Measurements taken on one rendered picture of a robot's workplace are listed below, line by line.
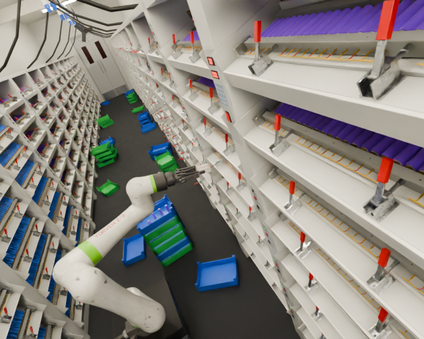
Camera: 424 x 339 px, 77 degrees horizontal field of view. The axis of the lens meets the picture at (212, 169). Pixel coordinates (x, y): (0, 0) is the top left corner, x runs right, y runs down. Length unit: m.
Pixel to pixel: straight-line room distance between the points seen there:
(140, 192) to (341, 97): 1.07
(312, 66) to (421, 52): 0.16
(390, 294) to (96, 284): 0.92
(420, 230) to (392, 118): 0.17
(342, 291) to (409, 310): 0.25
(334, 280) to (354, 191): 0.39
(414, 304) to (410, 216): 0.19
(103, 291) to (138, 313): 0.23
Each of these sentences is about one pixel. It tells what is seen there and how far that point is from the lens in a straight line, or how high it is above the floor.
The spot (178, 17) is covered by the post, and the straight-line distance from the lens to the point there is 1.40.
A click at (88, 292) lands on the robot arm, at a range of 1.14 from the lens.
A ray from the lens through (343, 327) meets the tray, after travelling 1.00.
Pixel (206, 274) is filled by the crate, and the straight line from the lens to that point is 2.17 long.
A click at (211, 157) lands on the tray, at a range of 1.52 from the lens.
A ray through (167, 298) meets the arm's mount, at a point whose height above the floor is 0.36.
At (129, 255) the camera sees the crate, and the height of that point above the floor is 0.00.
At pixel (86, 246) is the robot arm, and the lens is 1.30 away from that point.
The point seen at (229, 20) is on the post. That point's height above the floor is 1.60.
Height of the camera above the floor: 1.65
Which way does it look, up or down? 31 degrees down
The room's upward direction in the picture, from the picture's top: 22 degrees counter-clockwise
